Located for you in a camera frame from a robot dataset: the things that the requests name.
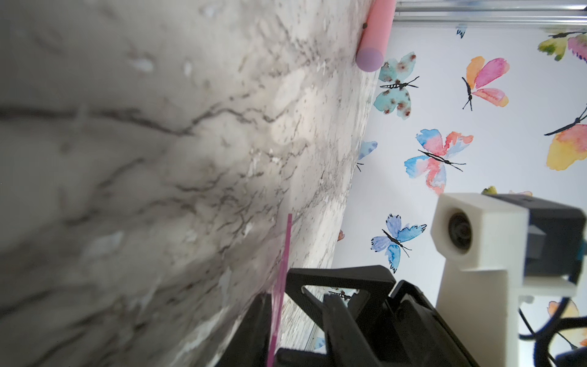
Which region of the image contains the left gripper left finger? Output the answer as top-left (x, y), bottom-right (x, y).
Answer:
top-left (216, 293), bottom-right (272, 367)

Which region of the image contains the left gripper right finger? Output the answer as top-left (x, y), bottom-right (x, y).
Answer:
top-left (323, 295), bottom-right (381, 367)

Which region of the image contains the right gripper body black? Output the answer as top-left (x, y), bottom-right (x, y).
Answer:
top-left (275, 281), bottom-right (478, 366)

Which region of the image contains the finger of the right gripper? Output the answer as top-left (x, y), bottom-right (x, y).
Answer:
top-left (285, 265), bottom-right (397, 342)

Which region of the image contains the purple triangle ruler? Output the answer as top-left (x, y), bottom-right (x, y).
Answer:
top-left (266, 213), bottom-right (293, 367)

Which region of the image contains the purple garden fork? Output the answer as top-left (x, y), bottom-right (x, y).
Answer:
top-left (356, 0), bottom-right (397, 73)

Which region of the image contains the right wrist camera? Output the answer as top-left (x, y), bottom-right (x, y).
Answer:
top-left (430, 194), bottom-right (586, 366)

